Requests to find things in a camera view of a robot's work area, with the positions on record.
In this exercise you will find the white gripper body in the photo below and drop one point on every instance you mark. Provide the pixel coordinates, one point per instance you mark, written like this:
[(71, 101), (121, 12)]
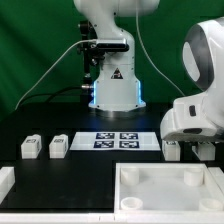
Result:
[(187, 121)]

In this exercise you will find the white square tabletop tray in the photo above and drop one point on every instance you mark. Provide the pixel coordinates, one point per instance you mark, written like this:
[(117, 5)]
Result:
[(167, 193)]

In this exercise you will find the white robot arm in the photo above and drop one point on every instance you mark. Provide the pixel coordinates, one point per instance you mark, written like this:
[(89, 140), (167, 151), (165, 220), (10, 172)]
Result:
[(203, 55)]

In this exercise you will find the white sheet with markers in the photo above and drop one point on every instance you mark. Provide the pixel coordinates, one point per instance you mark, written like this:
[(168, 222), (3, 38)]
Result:
[(130, 141)]

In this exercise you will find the left white obstacle bar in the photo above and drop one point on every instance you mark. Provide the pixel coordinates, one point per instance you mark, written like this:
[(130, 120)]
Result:
[(7, 180)]

